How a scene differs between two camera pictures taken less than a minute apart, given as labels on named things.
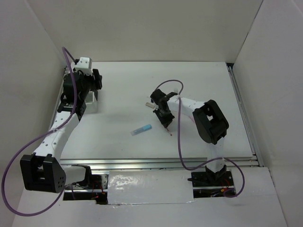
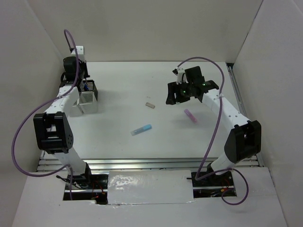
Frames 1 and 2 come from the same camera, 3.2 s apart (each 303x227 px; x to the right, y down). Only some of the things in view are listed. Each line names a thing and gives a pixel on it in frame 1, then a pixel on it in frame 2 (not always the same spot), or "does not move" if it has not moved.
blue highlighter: [141, 129] does not move
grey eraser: [149, 104] does not move
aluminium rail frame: [175, 164] does not move
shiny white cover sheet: [147, 187] does not move
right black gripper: [165, 123] -> [173, 87]
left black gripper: [97, 83] -> [84, 65]
